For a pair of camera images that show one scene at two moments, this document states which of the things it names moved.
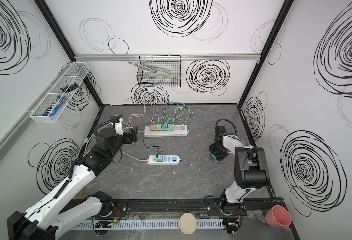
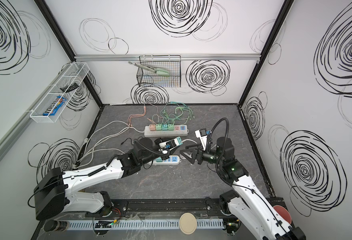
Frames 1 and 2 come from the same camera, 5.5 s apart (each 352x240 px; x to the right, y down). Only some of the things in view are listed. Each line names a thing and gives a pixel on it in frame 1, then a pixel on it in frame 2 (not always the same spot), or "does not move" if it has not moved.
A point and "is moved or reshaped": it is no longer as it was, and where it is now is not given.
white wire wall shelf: [50, 107] does not move
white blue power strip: [167, 160] does not move
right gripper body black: [216, 151] → [196, 155]
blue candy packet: [57, 104] does not move
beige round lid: [187, 223] does not move
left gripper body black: [132, 135] → [160, 143]
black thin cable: [149, 147] is moved or reshaped
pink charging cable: [135, 115] does not move
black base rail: [197, 206] does not move
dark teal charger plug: [212, 157] is moved or reshaped
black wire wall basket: [148, 78] does not move
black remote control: [71, 87] does not move
